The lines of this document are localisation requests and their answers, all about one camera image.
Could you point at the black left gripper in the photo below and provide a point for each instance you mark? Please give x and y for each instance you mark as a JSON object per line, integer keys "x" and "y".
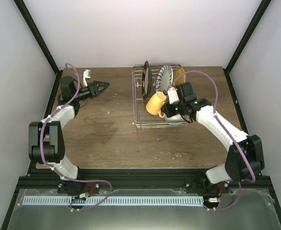
{"x": 93, "y": 88}

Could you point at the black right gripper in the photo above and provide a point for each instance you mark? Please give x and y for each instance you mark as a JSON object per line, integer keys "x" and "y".
{"x": 165, "y": 109}

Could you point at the green dotted white bowl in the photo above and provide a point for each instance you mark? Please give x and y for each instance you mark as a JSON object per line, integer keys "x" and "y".
{"x": 171, "y": 118}

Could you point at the yellow ceramic mug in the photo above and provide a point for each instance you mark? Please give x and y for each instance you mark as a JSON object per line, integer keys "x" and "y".
{"x": 155, "y": 103}

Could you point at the blue striped white plate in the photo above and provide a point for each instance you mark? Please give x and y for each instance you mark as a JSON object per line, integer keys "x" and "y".
{"x": 164, "y": 78}

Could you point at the yellow woven bamboo plate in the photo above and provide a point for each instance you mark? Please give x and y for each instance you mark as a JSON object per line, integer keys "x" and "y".
{"x": 179, "y": 76}

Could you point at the dark multicolour rimmed plate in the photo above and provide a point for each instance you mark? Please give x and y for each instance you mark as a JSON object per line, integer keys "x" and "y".
{"x": 146, "y": 80}

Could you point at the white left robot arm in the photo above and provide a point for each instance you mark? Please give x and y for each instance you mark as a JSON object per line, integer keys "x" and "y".
{"x": 46, "y": 140}

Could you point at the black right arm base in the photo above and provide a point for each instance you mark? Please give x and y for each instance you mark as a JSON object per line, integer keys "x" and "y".
{"x": 201, "y": 185}

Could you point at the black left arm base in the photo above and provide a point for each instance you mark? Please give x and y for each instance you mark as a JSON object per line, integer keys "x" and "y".
{"x": 75, "y": 188}

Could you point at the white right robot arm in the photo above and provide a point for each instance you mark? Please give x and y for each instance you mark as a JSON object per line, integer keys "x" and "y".
{"x": 244, "y": 152}

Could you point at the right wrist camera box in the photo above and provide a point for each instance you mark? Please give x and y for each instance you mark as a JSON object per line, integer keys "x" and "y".
{"x": 172, "y": 95}

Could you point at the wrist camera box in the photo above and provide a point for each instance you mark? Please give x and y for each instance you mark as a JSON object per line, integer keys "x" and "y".
{"x": 86, "y": 76}
{"x": 172, "y": 95}

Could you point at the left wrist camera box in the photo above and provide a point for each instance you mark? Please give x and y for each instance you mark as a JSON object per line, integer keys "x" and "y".
{"x": 86, "y": 76}

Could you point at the steel wire dish rack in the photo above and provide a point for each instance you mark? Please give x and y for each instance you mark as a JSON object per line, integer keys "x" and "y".
{"x": 143, "y": 119}

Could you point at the black aluminium frame post left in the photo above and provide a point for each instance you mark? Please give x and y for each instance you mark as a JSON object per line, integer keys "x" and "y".
{"x": 36, "y": 34}

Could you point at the black aluminium frame post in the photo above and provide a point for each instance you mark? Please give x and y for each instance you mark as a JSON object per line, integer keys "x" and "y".
{"x": 36, "y": 34}
{"x": 264, "y": 4}

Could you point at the black front frame rail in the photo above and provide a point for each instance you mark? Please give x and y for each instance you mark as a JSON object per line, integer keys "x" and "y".
{"x": 119, "y": 178}

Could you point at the light blue slotted cable duct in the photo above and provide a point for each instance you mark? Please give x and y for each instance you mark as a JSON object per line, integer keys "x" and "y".
{"x": 189, "y": 201}

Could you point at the black aluminium frame post right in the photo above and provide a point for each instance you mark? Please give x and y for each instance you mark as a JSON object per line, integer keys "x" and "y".
{"x": 264, "y": 4}

